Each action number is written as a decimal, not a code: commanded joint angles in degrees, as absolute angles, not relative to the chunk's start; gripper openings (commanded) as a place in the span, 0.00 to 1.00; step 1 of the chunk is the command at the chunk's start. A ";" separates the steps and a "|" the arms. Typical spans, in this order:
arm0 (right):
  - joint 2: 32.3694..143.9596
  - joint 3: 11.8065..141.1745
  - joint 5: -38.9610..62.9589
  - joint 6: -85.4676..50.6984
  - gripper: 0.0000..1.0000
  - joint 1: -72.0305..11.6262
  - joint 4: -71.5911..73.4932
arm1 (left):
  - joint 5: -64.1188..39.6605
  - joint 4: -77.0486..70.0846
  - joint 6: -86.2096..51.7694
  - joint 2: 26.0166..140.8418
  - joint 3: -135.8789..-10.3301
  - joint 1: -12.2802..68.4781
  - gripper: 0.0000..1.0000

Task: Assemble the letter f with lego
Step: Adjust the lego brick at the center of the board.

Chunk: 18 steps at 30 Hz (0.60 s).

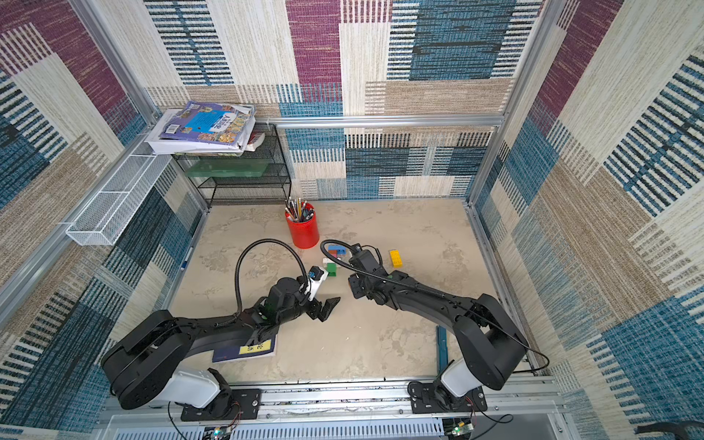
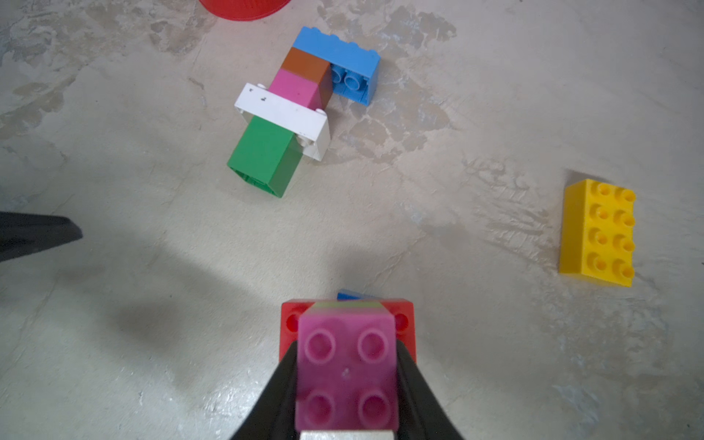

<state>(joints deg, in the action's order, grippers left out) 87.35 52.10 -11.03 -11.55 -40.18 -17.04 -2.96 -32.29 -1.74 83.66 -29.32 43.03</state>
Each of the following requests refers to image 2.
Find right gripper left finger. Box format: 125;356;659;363
231;342;300;440

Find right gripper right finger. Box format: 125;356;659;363
395;340;464;440

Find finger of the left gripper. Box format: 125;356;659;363
1;212;83;261

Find magenta lego brick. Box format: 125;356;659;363
295;306;399;432

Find red lego brick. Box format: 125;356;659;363
279;298;417;362

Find yellow lego brick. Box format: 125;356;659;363
558;179;636;288

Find dark green lego brick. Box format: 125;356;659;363
227;117;303;198

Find white lego brick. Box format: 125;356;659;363
234;84;331;161

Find pink lego brick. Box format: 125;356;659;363
269;69;326;110

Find brown lego brick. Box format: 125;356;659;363
282;48;333;109

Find light blue lego brick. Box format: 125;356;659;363
293;27;381;106

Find lime green lego brick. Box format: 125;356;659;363
313;300;383;309

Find red pencil cup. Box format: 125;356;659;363
200;0;290;21

